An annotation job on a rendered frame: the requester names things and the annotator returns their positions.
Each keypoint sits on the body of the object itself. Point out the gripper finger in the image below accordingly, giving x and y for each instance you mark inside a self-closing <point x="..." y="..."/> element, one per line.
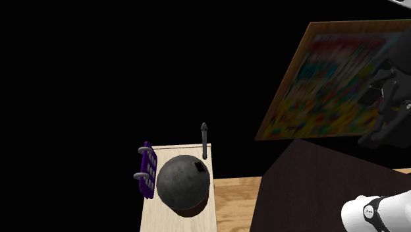
<point x="389" y="96"/>
<point x="393" y="123"/>

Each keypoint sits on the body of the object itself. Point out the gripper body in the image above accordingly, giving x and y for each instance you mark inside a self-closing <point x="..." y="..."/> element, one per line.
<point x="403" y="54"/>

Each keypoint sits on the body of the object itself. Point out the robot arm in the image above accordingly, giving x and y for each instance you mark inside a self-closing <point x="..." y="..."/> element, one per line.
<point x="391" y="212"/>

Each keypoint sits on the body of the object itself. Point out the black pen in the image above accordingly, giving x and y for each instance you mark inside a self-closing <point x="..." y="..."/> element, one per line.
<point x="204" y="141"/>

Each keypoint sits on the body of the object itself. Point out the dark grey sphere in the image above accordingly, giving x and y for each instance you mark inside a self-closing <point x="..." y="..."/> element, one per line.
<point x="181" y="183"/>

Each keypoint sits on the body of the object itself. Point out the pale wooden table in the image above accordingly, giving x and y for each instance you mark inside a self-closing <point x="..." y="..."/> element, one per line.
<point x="160" y="218"/>

